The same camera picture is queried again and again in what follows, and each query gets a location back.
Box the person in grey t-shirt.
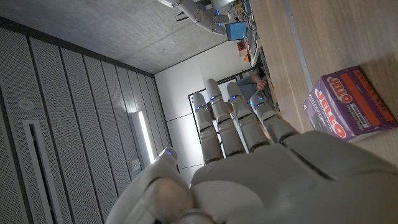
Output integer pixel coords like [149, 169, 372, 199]
[207, 73, 270, 113]

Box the black computer monitor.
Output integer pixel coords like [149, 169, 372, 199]
[224, 21, 248, 42]

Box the long ceiling light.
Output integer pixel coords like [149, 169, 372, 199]
[137, 111, 155, 164]

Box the round ceiling sensor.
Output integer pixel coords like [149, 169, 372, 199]
[17, 98, 35, 111]

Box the purple Jello box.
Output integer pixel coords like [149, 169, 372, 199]
[303, 65, 398, 143]

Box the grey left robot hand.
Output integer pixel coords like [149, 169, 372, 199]
[104, 78, 398, 224]

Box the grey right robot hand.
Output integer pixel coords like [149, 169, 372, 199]
[176, 0, 230, 35]

